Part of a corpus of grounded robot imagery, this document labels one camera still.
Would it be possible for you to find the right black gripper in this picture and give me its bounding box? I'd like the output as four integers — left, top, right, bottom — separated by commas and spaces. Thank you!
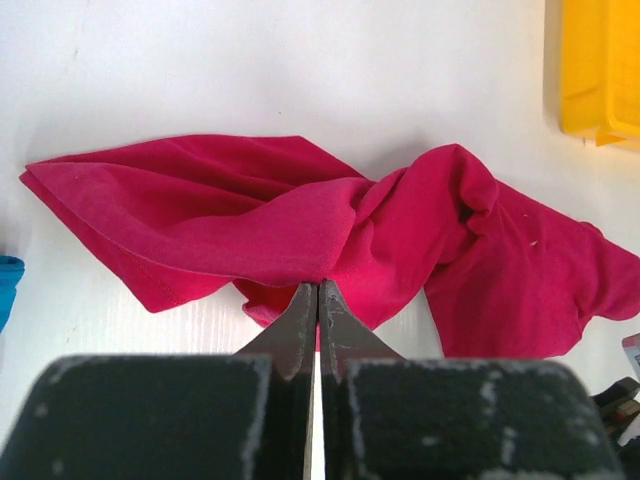
591, 377, 639, 458

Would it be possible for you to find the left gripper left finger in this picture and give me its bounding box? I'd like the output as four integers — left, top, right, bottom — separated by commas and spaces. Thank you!
1, 284, 318, 479

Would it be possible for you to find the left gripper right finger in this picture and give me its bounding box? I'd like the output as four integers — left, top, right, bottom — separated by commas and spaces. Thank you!
318, 280, 624, 479

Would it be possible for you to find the red polo shirt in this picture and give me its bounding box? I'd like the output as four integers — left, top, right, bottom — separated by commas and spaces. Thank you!
21, 135, 639, 358

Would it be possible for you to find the folded blue t shirt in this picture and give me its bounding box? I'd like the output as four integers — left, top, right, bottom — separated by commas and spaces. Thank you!
0, 255, 25, 332

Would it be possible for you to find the yellow plastic tray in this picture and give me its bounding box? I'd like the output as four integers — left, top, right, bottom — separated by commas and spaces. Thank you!
559, 0, 639, 151

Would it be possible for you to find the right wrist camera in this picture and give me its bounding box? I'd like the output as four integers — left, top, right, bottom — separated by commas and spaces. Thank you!
622, 333, 640, 379

